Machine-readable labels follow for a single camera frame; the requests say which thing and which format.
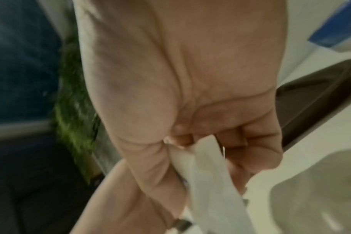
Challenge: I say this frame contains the person's right hand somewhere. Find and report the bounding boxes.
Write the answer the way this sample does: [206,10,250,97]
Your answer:
[73,0,289,219]

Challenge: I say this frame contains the person's left hand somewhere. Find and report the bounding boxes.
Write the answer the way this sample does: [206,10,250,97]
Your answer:
[69,158,182,234]

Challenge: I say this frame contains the white sugar packet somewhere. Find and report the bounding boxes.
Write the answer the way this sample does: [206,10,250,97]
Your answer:
[168,146,197,186]
[189,135,254,234]

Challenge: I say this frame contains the brown plastic tray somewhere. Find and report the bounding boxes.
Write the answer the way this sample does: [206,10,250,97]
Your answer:
[275,59,351,153]

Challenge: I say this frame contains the pile of white sugar sachets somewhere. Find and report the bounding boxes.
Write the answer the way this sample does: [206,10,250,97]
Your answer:
[268,146,351,234]

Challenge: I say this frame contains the black metal shelving rack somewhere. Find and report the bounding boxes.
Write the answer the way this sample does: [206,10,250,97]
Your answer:
[0,137,107,234]

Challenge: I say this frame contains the green hedge plants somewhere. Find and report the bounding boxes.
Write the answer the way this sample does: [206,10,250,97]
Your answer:
[52,32,103,183]

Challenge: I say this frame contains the white slanted beam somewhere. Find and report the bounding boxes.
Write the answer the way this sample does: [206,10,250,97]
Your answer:
[38,0,78,44]

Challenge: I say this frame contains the glass grid building facade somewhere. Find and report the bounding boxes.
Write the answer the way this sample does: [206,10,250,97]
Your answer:
[0,0,65,123]

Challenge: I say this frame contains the blue and white bowl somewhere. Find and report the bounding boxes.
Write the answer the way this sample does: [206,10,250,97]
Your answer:
[307,0,351,50]

